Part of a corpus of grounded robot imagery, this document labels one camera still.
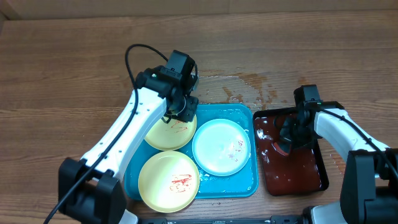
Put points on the light blue plate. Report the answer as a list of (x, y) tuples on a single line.
[(221, 147)]

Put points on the dark red tray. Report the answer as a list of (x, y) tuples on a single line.
[(302, 171)]

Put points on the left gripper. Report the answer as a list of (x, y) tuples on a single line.
[(189, 114)]

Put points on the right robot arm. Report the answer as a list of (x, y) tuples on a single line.
[(369, 189)]

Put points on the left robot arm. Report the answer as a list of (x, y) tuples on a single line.
[(90, 190)]

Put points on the yellow plate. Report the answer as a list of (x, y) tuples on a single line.
[(171, 136), (168, 182)]

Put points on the yellow plate upper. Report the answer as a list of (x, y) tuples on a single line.
[(171, 136)]

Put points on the red and black sponge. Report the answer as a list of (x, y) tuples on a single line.
[(282, 148)]

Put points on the yellow plate lower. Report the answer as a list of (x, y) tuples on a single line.
[(168, 182)]

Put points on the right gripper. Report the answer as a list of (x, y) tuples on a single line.
[(288, 133)]

